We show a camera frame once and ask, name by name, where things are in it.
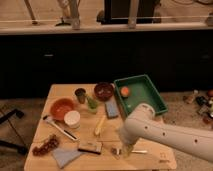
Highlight black tripod stand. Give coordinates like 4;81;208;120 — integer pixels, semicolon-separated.
0;108;29;156

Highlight black and white knife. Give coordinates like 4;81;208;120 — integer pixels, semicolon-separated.
43;115;78;141

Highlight dark metal cup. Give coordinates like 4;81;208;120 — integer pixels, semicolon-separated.
75;88;86;104

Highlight green plastic bottle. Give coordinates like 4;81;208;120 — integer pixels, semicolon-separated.
86;96;98;113

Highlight light wooden table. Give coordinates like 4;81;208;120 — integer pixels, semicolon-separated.
24;84;177;171

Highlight white round container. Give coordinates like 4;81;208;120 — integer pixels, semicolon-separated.
64;111;80;129

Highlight yellow banana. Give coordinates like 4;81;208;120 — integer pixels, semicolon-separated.
94;115;106;136

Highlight blue cloth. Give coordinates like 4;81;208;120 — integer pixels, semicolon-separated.
52;148;82;169

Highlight brown scrub brush block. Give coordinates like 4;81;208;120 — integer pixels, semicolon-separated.
78;141;102;155

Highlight blue sponge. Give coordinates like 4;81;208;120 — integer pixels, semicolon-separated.
105;101;118;119

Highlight orange plastic bowl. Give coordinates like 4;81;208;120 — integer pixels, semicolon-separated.
50;98;75;121

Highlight red grape bunch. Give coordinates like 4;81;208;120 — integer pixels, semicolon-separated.
32;134;59;156

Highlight silver metal fork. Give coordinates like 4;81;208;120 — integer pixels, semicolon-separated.
111;148;148;155

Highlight orange fruit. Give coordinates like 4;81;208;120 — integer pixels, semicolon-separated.
120;86;130;97

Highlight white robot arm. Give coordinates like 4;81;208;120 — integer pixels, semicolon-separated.
118;103;213;163

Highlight dark red bowl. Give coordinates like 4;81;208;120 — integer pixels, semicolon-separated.
94;82;114;101

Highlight green plastic tray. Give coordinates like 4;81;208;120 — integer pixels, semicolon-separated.
114;74;168;116

